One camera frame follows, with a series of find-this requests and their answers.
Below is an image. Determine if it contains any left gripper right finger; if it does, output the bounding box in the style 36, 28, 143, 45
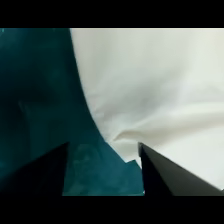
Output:
138, 142, 224, 197

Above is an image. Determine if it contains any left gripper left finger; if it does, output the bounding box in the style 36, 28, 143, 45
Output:
0, 142, 70, 197

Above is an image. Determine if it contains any white shirt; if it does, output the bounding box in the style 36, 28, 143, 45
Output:
69, 27, 224, 192

